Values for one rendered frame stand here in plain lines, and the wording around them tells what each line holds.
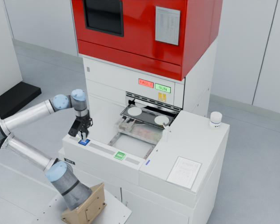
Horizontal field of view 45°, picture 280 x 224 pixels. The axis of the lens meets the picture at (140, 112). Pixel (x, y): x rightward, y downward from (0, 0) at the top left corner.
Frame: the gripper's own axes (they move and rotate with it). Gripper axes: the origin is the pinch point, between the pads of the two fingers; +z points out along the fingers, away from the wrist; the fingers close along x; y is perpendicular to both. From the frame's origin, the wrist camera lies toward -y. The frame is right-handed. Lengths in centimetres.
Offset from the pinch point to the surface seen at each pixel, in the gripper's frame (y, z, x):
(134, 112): 47.5, 8.1, -9.8
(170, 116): 55, 8, -35
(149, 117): 48, 8, -22
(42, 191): 9, 98, 65
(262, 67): 207, 40, -71
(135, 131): 32.0, 10.1, -19.0
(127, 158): 1.4, 2.5, -30.7
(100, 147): 1.4, 2.5, -11.4
